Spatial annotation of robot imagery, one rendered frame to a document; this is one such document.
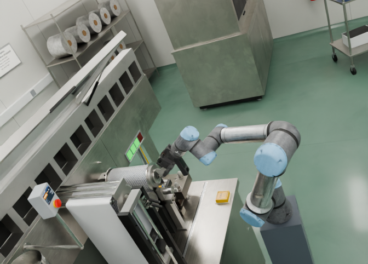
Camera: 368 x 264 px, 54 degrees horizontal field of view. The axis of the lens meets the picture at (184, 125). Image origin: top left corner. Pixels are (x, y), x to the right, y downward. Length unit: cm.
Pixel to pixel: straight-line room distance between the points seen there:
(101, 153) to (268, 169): 103
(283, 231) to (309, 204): 130
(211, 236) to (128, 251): 43
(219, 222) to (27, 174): 98
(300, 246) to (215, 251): 43
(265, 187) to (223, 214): 55
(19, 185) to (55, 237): 30
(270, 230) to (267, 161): 60
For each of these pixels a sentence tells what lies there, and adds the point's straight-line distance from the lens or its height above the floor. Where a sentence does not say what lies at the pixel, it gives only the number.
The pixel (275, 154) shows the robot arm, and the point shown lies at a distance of 131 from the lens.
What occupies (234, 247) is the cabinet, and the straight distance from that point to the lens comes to 211.
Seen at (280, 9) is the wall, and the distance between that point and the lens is 603.
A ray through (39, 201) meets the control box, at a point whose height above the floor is 169.
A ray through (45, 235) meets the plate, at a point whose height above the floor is 136.
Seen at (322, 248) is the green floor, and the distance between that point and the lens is 287.
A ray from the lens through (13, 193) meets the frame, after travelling 163.
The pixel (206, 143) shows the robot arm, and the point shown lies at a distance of 163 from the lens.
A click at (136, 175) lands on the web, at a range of 184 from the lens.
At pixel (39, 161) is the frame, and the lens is 173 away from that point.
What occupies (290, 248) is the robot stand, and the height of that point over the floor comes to 73.
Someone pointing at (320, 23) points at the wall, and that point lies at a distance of 612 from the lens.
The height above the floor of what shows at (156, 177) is 125.
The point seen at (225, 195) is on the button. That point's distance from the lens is 205.
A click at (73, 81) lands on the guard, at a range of 133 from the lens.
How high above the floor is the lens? 229
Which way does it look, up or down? 29 degrees down
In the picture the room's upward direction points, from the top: 24 degrees counter-clockwise
